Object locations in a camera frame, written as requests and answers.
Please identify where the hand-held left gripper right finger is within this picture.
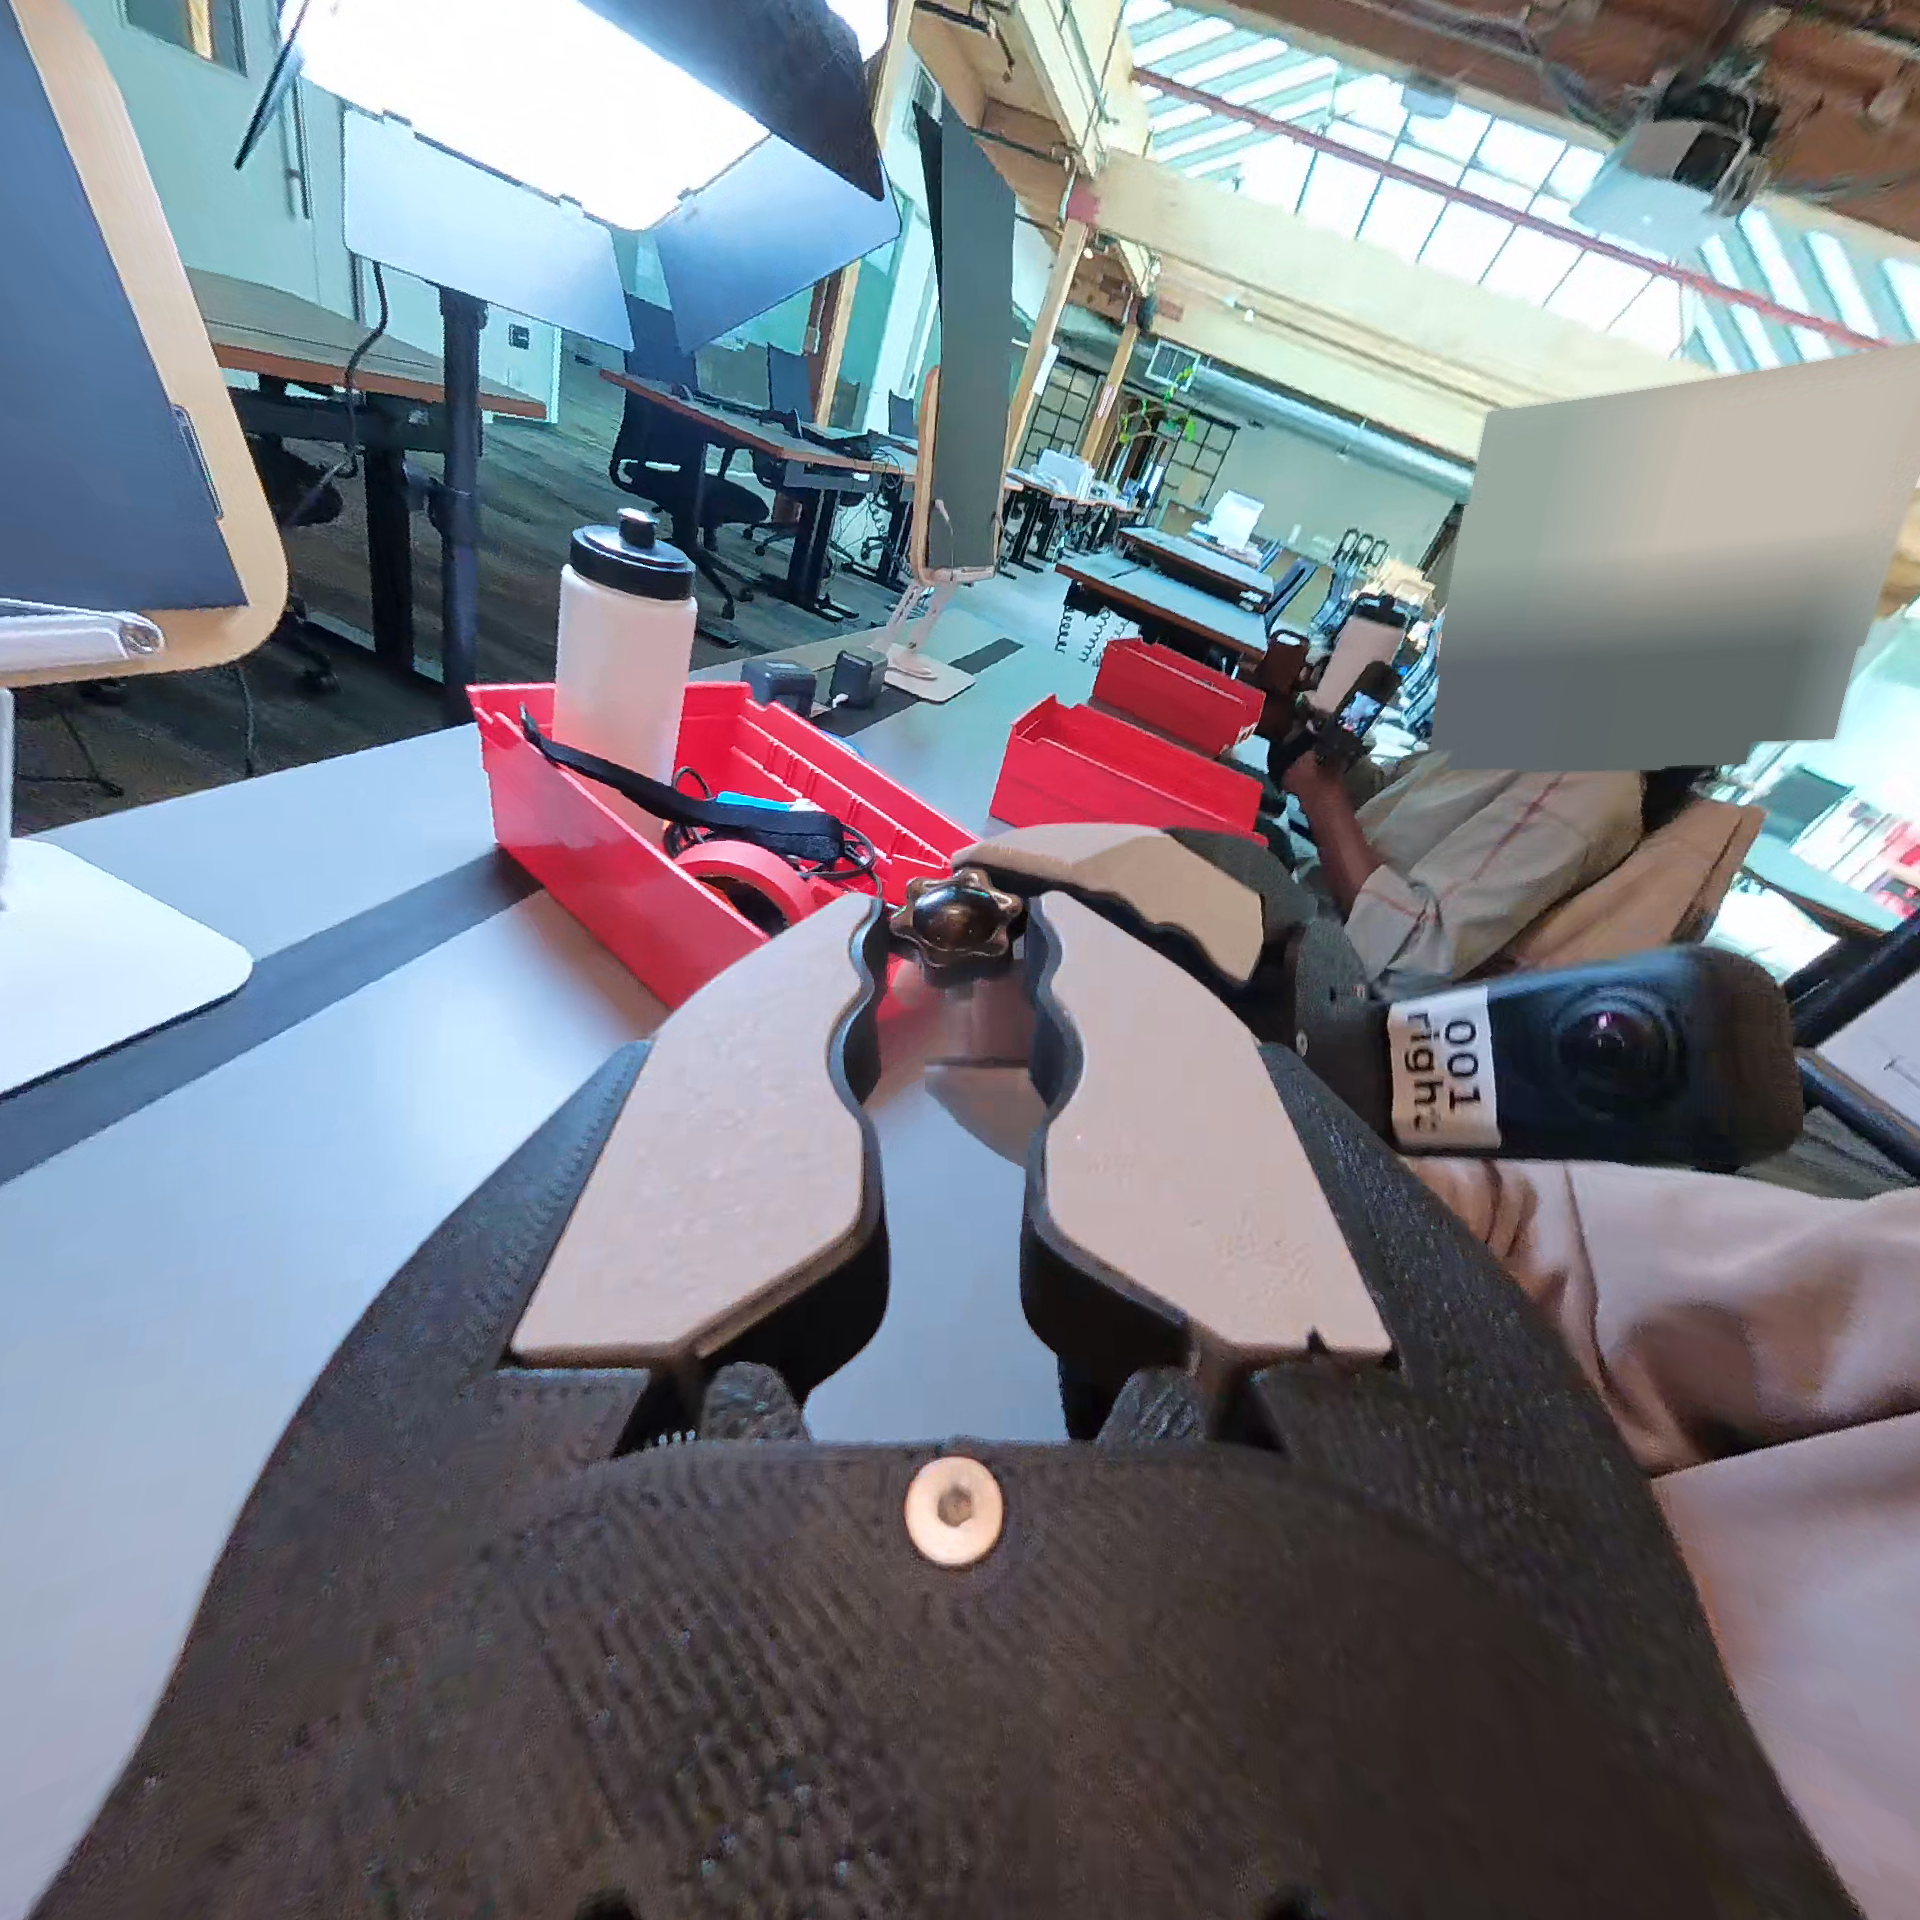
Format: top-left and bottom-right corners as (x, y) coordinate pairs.
(1025, 890), (1396, 1379)

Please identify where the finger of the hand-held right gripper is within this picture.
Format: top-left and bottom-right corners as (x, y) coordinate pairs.
(951, 823), (1310, 1048)

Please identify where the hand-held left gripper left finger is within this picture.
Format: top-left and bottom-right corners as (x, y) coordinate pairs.
(511, 895), (889, 1426)

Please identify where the black star knob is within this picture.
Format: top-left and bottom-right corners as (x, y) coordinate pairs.
(888, 879), (1031, 977)

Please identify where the red plastic bin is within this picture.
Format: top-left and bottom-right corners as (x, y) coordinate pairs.
(464, 679), (980, 1016)
(1089, 635), (1272, 754)
(990, 695), (1268, 836)

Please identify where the person's right forearm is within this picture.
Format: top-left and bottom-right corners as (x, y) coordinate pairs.
(1411, 1152), (1920, 1920)

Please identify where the tan chair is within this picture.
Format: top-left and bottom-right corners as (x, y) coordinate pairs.
(1500, 796), (1771, 977)

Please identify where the white board stand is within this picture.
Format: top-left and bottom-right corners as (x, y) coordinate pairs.
(0, 596), (257, 1099)
(879, 576), (980, 707)

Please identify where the black table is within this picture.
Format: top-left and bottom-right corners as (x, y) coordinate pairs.
(1054, 525), (1322, 669)

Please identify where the red tape roll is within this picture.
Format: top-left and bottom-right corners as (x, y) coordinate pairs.
(668, 834), (842, 945)

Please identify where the green hanging plant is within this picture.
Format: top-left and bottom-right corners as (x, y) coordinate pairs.
(1118, 359), (1216, 452)

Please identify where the white bottle black cap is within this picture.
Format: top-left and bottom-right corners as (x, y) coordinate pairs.
(551, 508), (703, 788)

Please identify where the black wood-framed board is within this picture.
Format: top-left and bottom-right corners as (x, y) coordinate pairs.
(0, 0), (290, 692)
(910, 99), (1025, 591)

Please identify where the black office chair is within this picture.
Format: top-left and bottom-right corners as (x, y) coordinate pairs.
(609, 299), (770, 609)

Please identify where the wooden office desk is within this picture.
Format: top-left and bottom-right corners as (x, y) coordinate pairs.
(599, 369), (922, 619)

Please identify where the black light stand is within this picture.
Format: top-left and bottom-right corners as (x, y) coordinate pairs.
(434, 282), (489, 725)

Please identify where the long wooden desk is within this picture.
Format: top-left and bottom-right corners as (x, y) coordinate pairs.
(183, 268), (548, 682)

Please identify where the ceiling projector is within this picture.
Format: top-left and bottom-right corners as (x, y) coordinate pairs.
(1572, 82), (1790, 231)

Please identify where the studio light panel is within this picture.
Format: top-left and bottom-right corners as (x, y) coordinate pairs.
(232, 0), (905, 356)

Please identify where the black cable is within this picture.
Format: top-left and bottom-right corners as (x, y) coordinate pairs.
(668, 767), (888, 904)

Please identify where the black strap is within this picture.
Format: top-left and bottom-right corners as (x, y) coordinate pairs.
(514, 703), (847, 845)

